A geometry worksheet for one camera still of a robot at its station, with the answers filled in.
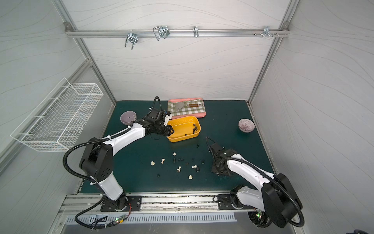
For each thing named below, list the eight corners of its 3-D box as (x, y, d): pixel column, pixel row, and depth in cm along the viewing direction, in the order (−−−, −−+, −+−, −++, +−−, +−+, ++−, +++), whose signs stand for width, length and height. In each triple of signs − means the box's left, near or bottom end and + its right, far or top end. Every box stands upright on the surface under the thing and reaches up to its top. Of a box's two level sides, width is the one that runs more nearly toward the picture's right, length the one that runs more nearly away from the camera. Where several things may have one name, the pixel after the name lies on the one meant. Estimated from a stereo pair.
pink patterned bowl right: (244, 137, 103) (247, 132, 98) (234, 128, 108) (236, 123, 103) (254, 130, 107) (257, 125, 102) (243, 121, 112) (245, 116, 107)
